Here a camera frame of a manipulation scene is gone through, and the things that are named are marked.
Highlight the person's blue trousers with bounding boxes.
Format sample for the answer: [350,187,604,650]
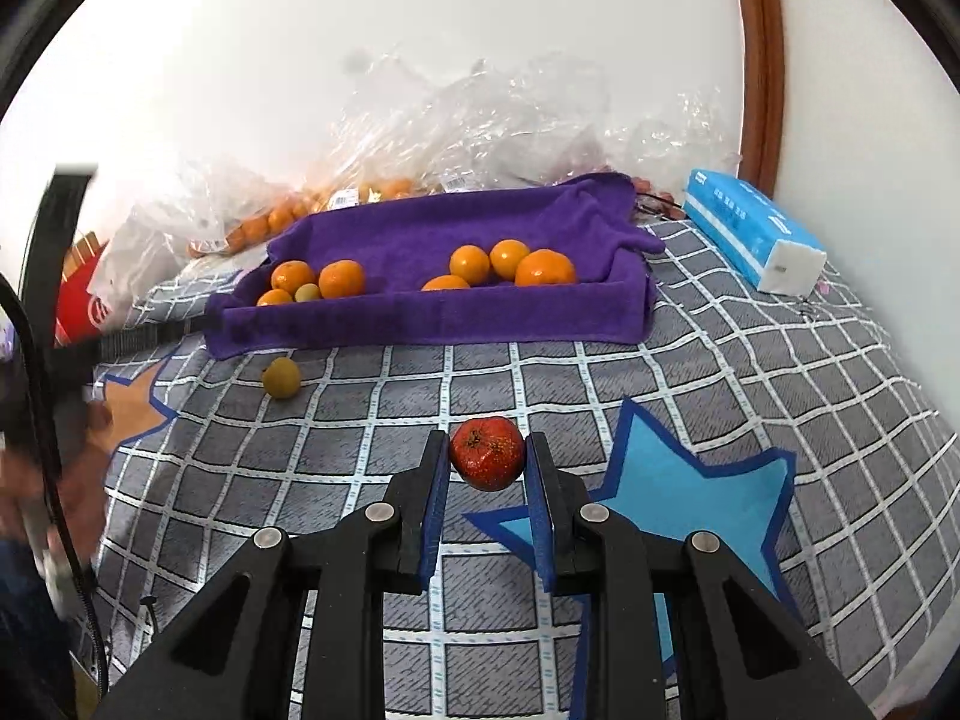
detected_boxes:
[0,532,83,720]

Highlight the white plastic bag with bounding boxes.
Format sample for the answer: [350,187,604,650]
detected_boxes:
[86,202,196,331]

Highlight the large orange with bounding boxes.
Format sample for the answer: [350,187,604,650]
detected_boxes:
[514,249,578,287]

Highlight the brown wooden door frame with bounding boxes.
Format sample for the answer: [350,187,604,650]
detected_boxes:
[731,0,786,192]

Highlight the pile of bagged kumquats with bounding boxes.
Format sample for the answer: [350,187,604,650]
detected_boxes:
[315,176,417,211]

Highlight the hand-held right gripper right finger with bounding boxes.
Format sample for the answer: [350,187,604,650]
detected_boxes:
[525,431,875,720]

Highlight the small red fruit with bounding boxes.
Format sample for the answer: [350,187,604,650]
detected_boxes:
[448,415,526,492]

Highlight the grey checked star bedsheet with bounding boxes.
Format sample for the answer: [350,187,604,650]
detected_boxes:
[71,199,960,720]

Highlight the black cable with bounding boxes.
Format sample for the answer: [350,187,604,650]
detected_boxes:
[0,270,113,695]

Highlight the large crumpled clear plastic bag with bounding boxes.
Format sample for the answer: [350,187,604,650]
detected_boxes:
[300,49,743,203]

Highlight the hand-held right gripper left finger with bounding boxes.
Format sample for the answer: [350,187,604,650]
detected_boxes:
[94,431,452,720]

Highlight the person's left hand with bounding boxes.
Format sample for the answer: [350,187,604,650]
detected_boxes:
[0,405,115,548]

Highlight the blue tissue pack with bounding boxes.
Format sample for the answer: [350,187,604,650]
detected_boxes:
[681,167,828,293]

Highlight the purple towel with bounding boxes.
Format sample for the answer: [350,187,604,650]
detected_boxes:
[202,171,668,361]

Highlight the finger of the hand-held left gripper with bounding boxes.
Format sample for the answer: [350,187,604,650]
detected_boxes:
[90,317,226,361]

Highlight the red bag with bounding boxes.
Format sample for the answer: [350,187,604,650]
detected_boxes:
[54,231,115,350]

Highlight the pile of small red fruits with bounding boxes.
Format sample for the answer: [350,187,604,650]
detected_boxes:
[630,174,687,220]

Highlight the pile of bagged oranges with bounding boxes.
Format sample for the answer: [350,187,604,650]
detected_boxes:
[225,195,312,252]

